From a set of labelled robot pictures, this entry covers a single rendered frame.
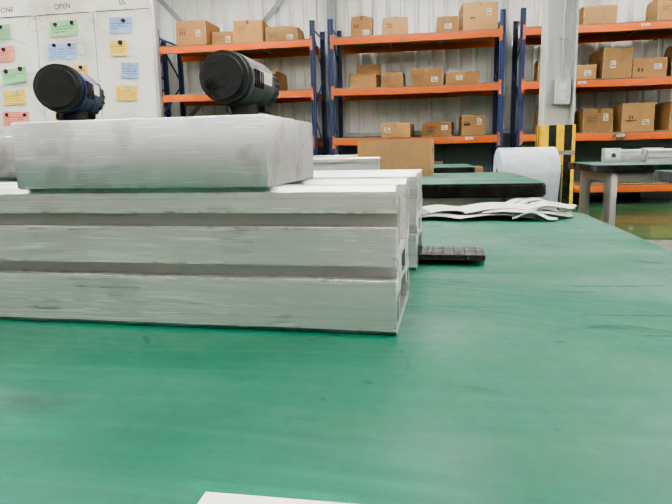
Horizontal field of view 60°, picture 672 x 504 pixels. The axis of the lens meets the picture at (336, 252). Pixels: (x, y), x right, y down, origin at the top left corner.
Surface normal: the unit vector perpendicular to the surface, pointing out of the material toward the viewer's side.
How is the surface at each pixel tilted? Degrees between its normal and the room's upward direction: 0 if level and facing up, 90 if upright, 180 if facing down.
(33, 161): 90
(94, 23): 90
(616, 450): 0
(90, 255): 90
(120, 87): 91
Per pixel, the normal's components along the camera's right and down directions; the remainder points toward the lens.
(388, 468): -0.02, -0.99
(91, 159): -0.19, 0.17
